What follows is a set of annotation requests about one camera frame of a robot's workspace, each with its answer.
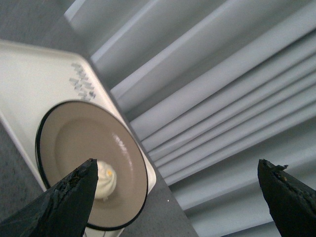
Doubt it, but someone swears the beige plate black rim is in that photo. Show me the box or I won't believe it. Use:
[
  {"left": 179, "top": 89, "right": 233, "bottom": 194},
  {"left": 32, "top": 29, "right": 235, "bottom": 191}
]
[{"left": 36, "top": 101, "right": 148, "bottom": 231}]

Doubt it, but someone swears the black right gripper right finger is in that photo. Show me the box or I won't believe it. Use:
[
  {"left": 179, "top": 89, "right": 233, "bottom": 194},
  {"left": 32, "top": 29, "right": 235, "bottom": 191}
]
[{"left": 257, "top": 159, "right": 316, "bottom": 237}]

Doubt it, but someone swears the white steamed bun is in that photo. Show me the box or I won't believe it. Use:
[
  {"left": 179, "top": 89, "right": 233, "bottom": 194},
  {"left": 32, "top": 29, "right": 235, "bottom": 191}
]
[{"left": 95, "top": 160, "right": 117, "bottom": 200}]

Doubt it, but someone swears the grey pleated curtain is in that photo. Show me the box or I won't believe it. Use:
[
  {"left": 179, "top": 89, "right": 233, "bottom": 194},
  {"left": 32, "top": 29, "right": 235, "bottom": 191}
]
[{"left": 61, "top": 0, "right": 316, "bottom": 237}]

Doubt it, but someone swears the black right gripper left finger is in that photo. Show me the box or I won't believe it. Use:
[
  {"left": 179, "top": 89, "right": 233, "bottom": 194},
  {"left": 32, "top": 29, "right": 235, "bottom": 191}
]
[{"left": 0, "top": 159, "right": 98, "bottom": 237}]

